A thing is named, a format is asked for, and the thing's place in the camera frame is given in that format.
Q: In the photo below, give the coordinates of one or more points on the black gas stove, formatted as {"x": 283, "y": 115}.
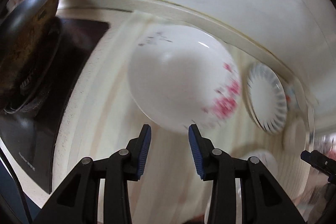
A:
{"x": 30, "y": 122}

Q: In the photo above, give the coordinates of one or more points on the striped table mat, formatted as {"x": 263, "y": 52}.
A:
{"x": 101, "y": 117}

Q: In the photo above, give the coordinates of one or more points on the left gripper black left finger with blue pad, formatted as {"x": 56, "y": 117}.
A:
{"x": 75, "y": 200}

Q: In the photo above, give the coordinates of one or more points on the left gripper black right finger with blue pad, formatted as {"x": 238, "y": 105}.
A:
{"x": 263, "y": 200}

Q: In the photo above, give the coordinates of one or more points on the white plate blue leaf pattern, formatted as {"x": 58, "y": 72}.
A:
{"x": 267, "y": 98}

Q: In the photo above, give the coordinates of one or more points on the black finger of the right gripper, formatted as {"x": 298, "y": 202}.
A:
{"x": 321, "y": 163}

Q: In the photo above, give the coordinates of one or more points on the white bowl pink flowers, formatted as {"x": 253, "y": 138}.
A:
{"x": 180, "y": 75}

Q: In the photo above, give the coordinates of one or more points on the black wok pan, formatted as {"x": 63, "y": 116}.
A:
{"x": 20, "y": 34}

